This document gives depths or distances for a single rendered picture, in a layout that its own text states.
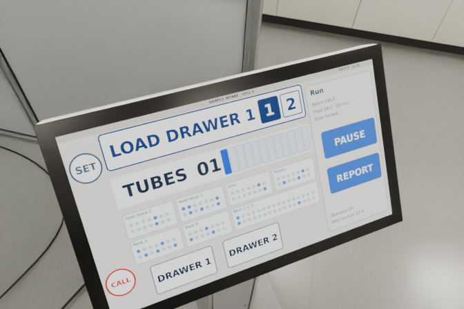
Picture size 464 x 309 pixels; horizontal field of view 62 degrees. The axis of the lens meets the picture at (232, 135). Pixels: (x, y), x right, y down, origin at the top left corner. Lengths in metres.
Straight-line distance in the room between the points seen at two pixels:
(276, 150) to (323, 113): 0.09
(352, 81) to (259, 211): 0.25
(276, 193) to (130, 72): 0.99
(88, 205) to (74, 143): 0.08
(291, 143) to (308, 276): 1.16
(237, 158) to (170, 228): 0.14
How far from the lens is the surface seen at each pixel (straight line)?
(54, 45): 1.58
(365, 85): 0.65
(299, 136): 0.60
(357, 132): 0.65
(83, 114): 0.53
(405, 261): 1.86
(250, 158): 0.57
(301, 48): 2.63
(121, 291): 0.60
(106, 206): 0.55
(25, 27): 1.61
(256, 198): 0.59
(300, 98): 0.59
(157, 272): 0.60
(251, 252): 0.62
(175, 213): 0.57
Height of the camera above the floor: 1.57
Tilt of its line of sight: 50 degrees down
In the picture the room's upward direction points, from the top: 3 degrees clockwise
